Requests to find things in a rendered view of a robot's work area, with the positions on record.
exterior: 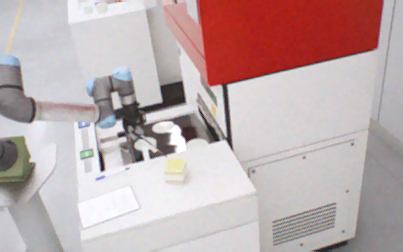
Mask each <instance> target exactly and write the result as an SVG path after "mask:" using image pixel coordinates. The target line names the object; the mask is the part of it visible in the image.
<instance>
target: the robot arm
mask: <svg viewBox="0 0 403 252"><path fill-rule="evenodd" d="M86 91H87V93H88V96H89V97H93V100H94V104H90V103H71V102H60V101H41V100H36V99H34V98H33V97H27V96H25V92H24V86H23V81H22V71H21V65H20V60H19V59H18V57H15V56H13V55H8V54H0V115H2V116H4V117H5V118H7V119H9V120H11V121H16V122H18V123H33V121H65V122H87V123H97V125H98V126H99V128H102V129H107V128H110V127H113V126H115V125H116V118H115V117H116V116H117V117H118V116H120V115H121V114H122V113H124V114H122V115H123V116H122V118H121V119H122V122H121V123H122V126H123V129H124V131H125V132H126V134H128V136H130V138H132V139H133V140H135V141H136V140H137V136H135V135H134V134H132V133H131V132H130V130H133V131H135V132H137V134H143V130H142V129H141V128H140V126H139V125H143V124H145V122H146V123H147V121H146V120H145V119H146V117H145V119H144V118H143V115H144V116H145V112H142V111H140V110H139V106H140V103H139V102H137V96H136V93H135V87H134V84H133V80H132V74H131V72H130V69H129V68H128V67H126V66H120V67H118V68H115V69H114V70H113V75H107V76H103V77H95V78H92V79H88V80H86ZM115 92H117V93H118V97H119V102H120V103H121V106H122V107H121V108H116V109H115V110H114V107H113V99H112V96H111V93H115ZM17 158H18V147H17V145H16V143H14V141H13V140H10V139H8V138H0V171H5V170H7V169H9V168H11V167H12V166H13V165H14V164H15V162H16V160H17Z"/></svg>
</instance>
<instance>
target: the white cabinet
mask: <svg viewBox="0 0 403 252"><path fill-rule="evenodd" d="M151 252H260V244H259V220H258V219H257V220H255V221H250V222H248V223H244V224H241V225H239V226H234V227H232V228H227V229H225V230H220V231H218V232H213V233H211V234H207V235H204V236H200V237H197V238H195V239H190V240H188V241H183V242H181V243H176V244H174V245H170V246H167V247H163V248H161V249H158V250H154V251H151Z"/></svg>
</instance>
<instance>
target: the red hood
mask: <svg viewBox="0 0 403 252"><path fill-rule="evenodd" d="M162 1H163V9H164V14H165V23H166V25H167V27H168V28H169V30H170V31H171V32H172V34H173V35H174V37H175V38H176V40H177V41H178V43H179V44H180V46H181V47H182V48H183V50H184V51H185V53H187V55H188V57H189V59H190V60H191V62H192V63H193V64H194V66H196V69H197V70H198V72H199V73H200V75H202V77H203V79H204V80H205V82H206V83H207V84H208V85H209V87H212V86H218V85H220V84H226V83H229V82H235V81H238V80H244V79H247V78H250V77H256V76H259V75H265V74H268V73H274V72H277V71H283V70H286V69H292V68H294V67H297V66H303V65H306V64H312V63H315V62H321V61H324V60H330V59H333V58H336V57H342V56H345V55H351V54H354V53H360V52H362V51H369V50H371V49H378V44H379V39H380V28H381V22H382V11H383V6H384V0H162Z"/></svg>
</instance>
